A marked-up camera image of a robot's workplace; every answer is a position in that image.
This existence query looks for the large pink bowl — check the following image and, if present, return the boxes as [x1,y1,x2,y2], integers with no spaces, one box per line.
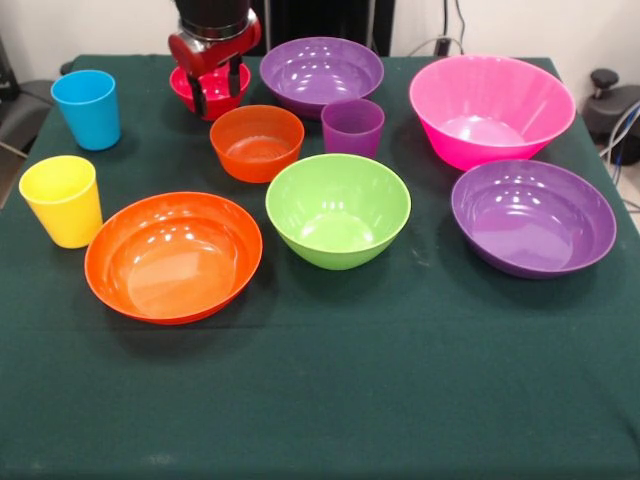
[408,54,577,172]

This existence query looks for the grey and blue cables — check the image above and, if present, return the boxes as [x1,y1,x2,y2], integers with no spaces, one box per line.
[597,99,640,166]

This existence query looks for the dark green table cloth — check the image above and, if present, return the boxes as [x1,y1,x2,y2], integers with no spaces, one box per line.
[0,53,640,480]

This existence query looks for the purple bowl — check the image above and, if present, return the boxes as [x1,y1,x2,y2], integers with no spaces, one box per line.
[450,158,618,280]
[259,37,385,120]

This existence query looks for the small red bowl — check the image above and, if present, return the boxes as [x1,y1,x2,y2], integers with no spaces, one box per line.
[169,62,252,122]

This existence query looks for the grey cable with plug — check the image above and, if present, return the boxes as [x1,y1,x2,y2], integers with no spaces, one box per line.
[407,34,467,59]

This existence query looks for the large orange bowl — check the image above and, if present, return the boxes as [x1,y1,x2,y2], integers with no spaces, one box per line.
[83,191,264,327]

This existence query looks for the black hanging cable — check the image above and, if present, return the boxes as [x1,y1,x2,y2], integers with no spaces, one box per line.
[452,0,469,56]

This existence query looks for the blue plastic cup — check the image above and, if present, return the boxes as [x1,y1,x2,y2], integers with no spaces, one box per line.
[50,69,123,152]

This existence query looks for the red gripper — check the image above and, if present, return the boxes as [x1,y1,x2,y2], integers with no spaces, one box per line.
[167,9,263,119]

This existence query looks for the yellow plastic cup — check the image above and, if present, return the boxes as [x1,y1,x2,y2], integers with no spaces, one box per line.
[18,155,104,250]

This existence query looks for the black equipment with knob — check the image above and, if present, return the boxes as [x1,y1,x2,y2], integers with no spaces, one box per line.
[582,68,640,166]

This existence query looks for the small orange bowl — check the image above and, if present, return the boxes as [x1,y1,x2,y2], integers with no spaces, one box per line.
[209,104,306,184]

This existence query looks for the green bowl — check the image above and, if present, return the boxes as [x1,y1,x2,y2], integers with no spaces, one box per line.
[264,152,413,272]

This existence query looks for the black chair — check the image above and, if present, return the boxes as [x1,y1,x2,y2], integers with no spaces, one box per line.
[0,34,54,159]

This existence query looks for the purple plastic cup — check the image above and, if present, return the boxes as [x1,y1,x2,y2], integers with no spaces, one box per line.
[320,98,387,158]

